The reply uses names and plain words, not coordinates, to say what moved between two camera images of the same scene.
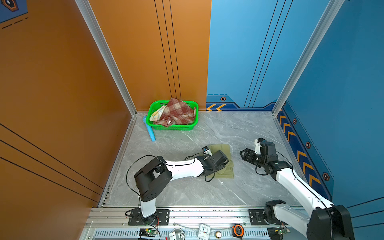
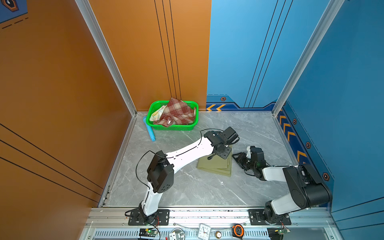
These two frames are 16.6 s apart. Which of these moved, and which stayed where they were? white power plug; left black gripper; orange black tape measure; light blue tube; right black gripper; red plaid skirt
Moved: left black gripper; right black gripper
Stayed: red plaid skirt; white power plug; orange black tape measure; light blue tube
